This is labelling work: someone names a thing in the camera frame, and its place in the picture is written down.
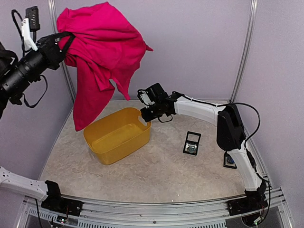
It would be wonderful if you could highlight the magenta t-shirt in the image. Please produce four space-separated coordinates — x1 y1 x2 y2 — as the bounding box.
57 2 152 131

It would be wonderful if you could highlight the black brooch display box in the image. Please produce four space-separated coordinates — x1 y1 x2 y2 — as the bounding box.
183 131 201 156

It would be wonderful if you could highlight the yellow plastic basket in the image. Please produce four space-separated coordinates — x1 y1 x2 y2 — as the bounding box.
83 107 152 165

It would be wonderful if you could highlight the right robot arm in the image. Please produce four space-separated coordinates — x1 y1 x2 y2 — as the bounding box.
137 84 271 216

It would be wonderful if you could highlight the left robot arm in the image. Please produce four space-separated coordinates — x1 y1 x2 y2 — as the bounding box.
0 32 83 216

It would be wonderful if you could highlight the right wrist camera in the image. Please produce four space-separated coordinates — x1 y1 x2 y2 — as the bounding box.
137 83 166 106

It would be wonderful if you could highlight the aluminium front rail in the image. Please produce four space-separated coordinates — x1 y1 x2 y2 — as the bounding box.
14 187 292 228

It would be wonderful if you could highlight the right aluminium post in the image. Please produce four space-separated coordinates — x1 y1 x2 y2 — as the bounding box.
229 0 258 102

